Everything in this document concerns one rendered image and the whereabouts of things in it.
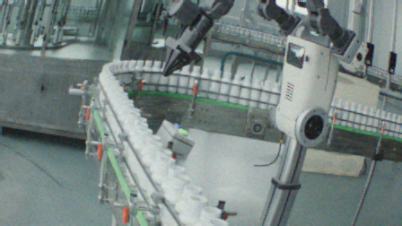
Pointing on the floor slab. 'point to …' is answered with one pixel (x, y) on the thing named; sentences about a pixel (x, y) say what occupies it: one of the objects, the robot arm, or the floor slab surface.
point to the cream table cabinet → (343, 163)
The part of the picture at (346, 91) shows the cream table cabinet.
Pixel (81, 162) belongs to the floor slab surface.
